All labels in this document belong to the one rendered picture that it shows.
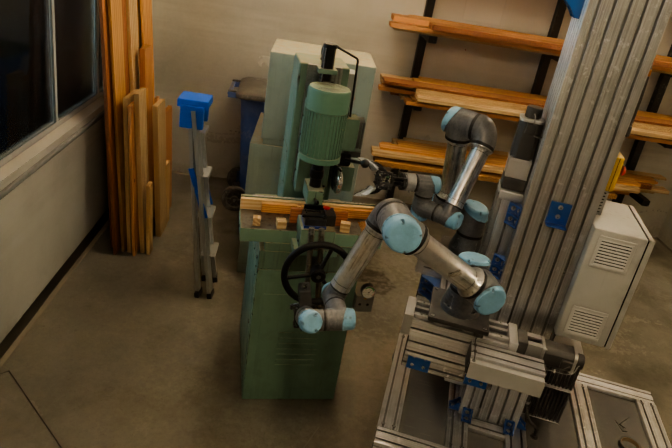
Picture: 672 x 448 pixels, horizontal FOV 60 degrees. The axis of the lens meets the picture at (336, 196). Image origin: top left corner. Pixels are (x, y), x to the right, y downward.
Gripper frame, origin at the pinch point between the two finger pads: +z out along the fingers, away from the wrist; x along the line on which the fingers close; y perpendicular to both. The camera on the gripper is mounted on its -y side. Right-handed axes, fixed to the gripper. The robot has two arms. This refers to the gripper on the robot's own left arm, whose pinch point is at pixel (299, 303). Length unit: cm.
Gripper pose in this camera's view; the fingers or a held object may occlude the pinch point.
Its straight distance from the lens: 229.6
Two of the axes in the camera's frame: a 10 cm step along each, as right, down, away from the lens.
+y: 0.0, 10.0, -0.6
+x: 9.9, 0.1, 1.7
